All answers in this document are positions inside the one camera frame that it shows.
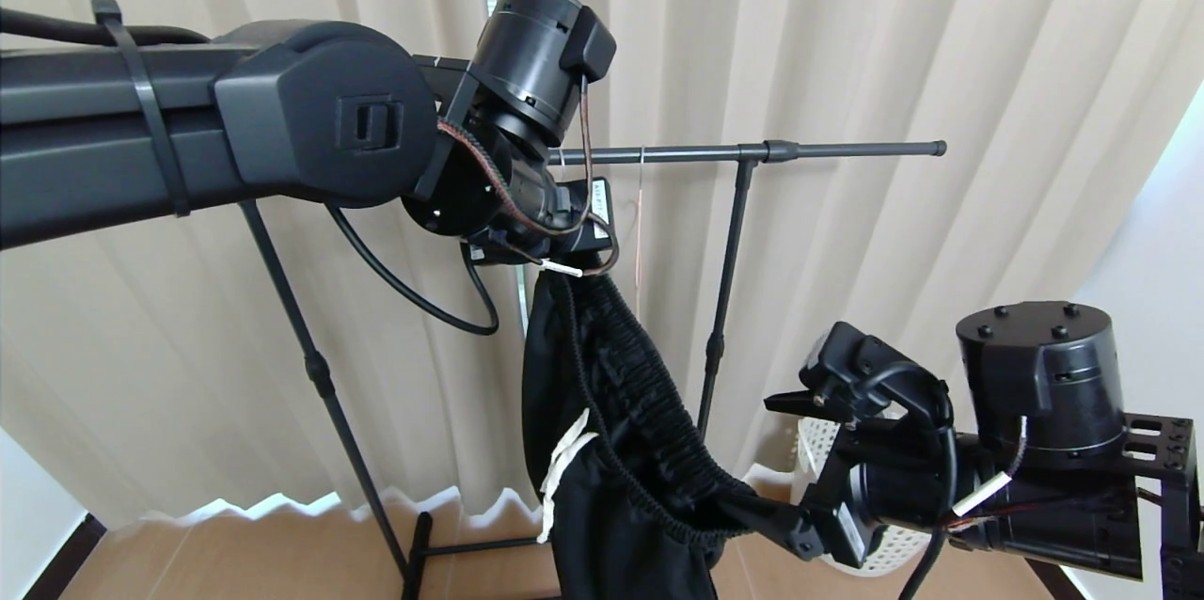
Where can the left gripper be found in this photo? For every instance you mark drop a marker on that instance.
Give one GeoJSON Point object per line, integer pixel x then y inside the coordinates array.
{"type": "Point", "coordinates": [576, 214]}

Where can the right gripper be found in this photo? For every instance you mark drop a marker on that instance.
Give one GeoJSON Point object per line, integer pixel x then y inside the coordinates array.
{"type": "Point", "coordinates": [884, 497]}

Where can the black shorts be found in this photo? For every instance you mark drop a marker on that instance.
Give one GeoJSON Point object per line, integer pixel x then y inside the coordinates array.
{"type": "Point", "coordinates": [583, 562]}

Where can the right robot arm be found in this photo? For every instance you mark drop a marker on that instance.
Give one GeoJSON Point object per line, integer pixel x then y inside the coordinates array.
{"type": "Point", "coordinates": [1044, 384]}

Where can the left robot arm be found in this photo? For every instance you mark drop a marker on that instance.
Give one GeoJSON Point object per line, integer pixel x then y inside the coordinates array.
{"type": "Point", "coordinates": [141, 139]}

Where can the white laundry basket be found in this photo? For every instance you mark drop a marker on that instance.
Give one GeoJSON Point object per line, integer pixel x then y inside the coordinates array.
{"type": "Point", "coordinates": [816, 450]}

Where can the black clothes rack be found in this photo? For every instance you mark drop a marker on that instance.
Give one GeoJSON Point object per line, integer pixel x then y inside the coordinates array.
{"type": "Point", "coordinates": [847, 150]}

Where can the beige curtain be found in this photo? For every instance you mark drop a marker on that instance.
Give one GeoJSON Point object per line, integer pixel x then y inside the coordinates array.
{"type": "Point", "coordinates": [847, 36]}

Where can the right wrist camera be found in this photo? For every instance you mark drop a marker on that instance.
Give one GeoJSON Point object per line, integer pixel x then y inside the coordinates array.
{"type": "Point", "coordinates": [851, 360]}

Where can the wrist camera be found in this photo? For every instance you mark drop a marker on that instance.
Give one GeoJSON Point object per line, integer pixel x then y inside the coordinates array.
{"type": "Point", "coordinates": [591, 40]}
{"type": "Point", "coordinates": [851, 360]}

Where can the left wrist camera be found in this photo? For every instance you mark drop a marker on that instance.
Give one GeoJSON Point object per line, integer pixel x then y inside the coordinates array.
{"type": "Point", "coordinates": [591, 40]}

